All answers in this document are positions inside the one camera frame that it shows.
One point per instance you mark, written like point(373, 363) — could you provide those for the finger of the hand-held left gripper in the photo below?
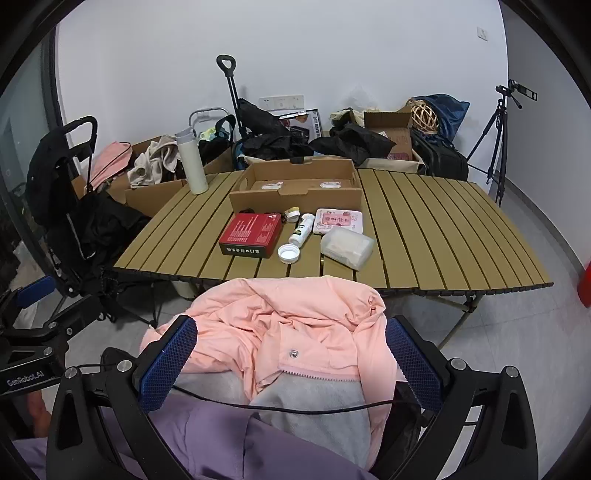
point(55, 328)
point(36, 288)

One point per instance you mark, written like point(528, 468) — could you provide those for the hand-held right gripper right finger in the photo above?
point(413, 364)

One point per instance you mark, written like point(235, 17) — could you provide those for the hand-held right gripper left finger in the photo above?
point(166, 364)

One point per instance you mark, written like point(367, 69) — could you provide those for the clear plastic container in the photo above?
point(346, 247)

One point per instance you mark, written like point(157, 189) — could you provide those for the red printed box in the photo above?
point(251, 230)

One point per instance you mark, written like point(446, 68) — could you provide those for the pink white packet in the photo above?
point(337, 220)

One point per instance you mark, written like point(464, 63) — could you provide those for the white ribbed bottle lid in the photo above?
point(288, 253)

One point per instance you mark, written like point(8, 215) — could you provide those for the white plastic bottle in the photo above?
point(302, 228)

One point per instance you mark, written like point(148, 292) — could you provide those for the small white cream jar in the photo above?
point(292, 215)

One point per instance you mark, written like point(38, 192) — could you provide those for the shallow cardboard tray box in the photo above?
point(300, 173)

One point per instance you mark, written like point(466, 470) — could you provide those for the purple garment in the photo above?
point(207, 438)

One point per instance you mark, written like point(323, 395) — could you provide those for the black garment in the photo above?
point(106, 226)

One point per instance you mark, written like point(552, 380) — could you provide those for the pink jacket grey lining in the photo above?
point(286, 314)

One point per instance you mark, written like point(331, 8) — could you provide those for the large open cardboard box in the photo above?
point(147, 196)

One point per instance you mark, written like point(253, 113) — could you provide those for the tan slatted folding table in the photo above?
point(438, 221)

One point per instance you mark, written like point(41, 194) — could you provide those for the pink bag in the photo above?
point(111, 159)

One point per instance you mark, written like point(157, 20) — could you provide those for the beige cloth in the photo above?
point(147, 166)

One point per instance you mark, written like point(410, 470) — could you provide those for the red object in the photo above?
point(586, 286)

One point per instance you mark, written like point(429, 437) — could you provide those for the white thermos bottle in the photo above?
point(191, 161)

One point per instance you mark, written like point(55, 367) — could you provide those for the black suitcase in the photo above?
point(438, 159)

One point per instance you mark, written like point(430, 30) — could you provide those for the cardboard box with open flaps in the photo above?
point(392, 138)

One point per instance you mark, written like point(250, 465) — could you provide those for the black bag teal trim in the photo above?
point(217, 138)

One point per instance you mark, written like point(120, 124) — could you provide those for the black jacket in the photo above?
point(351, 141)

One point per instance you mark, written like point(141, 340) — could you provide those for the white metal rack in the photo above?
point(203, 111)

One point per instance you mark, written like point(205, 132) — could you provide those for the wicker ball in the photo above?
point(425, 117)

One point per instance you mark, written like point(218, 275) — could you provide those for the black tripod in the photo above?
point(497, 129)

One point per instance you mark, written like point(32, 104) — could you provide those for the dark blue bag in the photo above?
point(450, 110)

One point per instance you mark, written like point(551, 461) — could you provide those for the cream cloth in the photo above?
point(342, 116)

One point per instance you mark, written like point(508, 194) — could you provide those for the white printed appliance box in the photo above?
point(308, 125)

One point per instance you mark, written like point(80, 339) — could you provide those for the pile of black clothes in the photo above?
point(258, 120)

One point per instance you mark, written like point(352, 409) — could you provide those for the white wall socket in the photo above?
point(281, 100)

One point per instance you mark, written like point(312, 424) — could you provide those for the white wall switch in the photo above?
point(482, 33)

